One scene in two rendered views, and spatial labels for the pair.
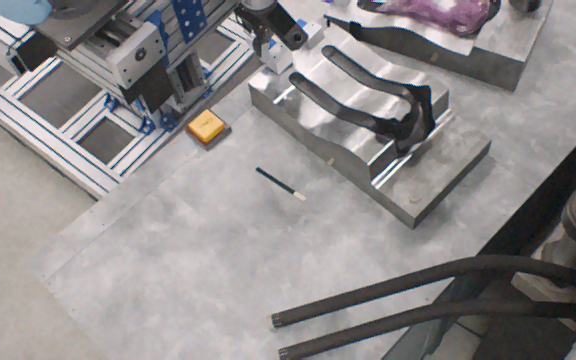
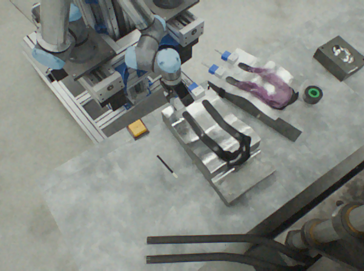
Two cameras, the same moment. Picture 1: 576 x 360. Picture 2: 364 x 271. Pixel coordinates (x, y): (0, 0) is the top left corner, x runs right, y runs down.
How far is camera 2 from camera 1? 0.32 m
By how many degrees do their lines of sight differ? 6
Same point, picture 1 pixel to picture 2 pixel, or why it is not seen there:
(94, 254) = (69, 183)
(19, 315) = not seen: hidden behind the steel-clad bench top
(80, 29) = (82, 71)
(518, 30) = (303, 113)
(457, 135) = (260, 163)
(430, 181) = (240, 184)
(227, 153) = (145, 144)
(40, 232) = (59, 143)
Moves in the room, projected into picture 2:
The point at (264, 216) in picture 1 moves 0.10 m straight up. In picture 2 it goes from (155, 182) to (153, 175)
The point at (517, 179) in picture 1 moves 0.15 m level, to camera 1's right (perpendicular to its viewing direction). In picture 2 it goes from (284, 190) to (320, 192)
